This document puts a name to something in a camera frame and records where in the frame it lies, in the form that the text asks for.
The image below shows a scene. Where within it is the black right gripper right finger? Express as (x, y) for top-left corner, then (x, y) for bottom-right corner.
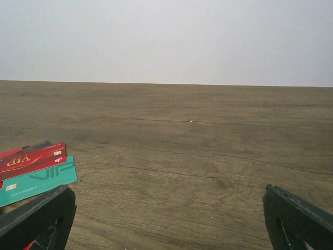
(262, 184), (332, 249)

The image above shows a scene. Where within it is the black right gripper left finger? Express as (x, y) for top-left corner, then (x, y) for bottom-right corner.
(1, 185), (76, 249)

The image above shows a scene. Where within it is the teal VIP card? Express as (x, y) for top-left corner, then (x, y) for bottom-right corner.
(1, 156), (78, 207)

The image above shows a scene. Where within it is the red VIP card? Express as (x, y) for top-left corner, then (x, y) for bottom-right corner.
(1, 142), (67, 181)

